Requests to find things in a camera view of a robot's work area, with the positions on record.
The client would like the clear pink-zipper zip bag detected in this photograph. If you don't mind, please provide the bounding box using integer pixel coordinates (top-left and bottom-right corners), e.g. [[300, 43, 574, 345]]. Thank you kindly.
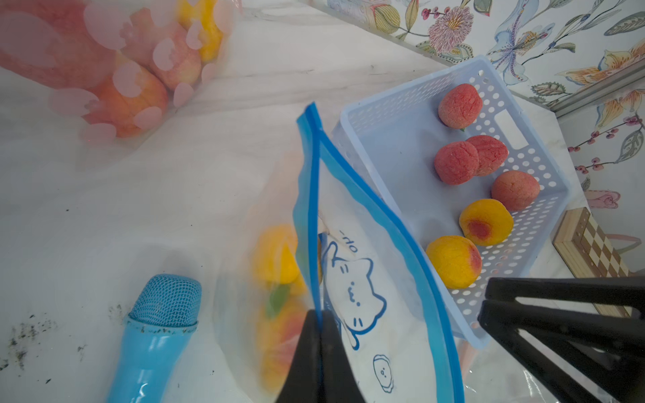
[[1, 1, 242, 170]]

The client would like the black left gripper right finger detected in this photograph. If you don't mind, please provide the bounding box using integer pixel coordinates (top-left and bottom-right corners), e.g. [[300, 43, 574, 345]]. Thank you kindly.
[[320, 311, 365, 403]]

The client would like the red peach with green stem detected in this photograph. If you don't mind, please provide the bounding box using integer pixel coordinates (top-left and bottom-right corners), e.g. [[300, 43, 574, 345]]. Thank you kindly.
[[433, 141, 480, 186]]

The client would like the blue toy microphone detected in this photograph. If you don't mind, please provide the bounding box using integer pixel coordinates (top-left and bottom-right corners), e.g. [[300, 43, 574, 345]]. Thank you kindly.
[[107, 274, 202, 402]]

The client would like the light blue perforated basket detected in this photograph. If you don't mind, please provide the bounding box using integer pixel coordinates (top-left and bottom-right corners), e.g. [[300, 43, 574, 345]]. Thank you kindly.
[[332, 56, 570, 349]]

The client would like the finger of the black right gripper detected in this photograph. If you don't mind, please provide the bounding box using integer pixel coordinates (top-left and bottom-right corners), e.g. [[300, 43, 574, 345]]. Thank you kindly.
[[485, 277, 644, 312], [479, 301, 644, 402]]

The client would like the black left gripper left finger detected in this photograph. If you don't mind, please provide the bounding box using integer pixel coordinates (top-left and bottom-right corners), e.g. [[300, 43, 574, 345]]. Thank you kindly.
[[275, 310, 323, 403]]

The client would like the yellow red peach rear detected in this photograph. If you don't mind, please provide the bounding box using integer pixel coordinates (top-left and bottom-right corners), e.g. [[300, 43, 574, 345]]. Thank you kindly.
[[459, 199, 514, 246]]

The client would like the yellow red peach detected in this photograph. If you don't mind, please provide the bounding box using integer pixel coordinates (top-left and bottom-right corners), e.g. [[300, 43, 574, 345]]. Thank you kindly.
[[426, 236, 482, 290], [459, 199, 514, 246]]

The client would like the aluminium right corner post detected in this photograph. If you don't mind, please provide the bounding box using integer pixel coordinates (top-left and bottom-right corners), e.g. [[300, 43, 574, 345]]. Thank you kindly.
[[548, 60, 644, 118]]

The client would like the yellow red peach front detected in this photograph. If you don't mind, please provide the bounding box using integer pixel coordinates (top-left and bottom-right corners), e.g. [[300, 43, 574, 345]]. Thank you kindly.
[[426, 236, 482, 290]]

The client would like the pink peach in basket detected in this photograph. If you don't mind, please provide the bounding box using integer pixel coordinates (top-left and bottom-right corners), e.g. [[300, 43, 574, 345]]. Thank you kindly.
[[438, 84, 483, 129]]

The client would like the clear blue-zipper zip bag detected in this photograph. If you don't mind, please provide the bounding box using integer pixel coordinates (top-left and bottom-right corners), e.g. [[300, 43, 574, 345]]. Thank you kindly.
[[213, 104, 465, 402]]

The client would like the wooden chessboard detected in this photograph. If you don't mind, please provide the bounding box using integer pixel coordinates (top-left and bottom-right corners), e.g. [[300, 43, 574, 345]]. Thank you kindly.
[[552, 206, 637, 319]]

